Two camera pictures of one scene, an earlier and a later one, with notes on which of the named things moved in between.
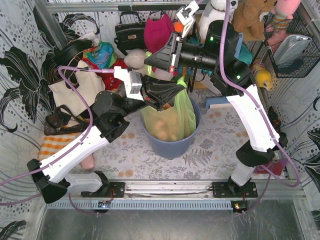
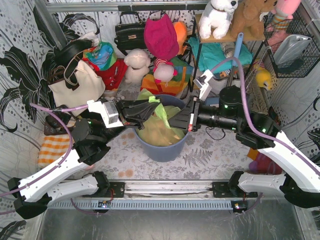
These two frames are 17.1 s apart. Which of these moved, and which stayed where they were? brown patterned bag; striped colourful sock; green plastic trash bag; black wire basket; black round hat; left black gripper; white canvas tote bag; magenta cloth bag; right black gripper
Moved: left black gripper; green plastic trash bag; right black gripper
Stayed: striped colourful sock; black round hat; black wire basket; brown patterned bag; white canvas tote bag; magenta cloth bag
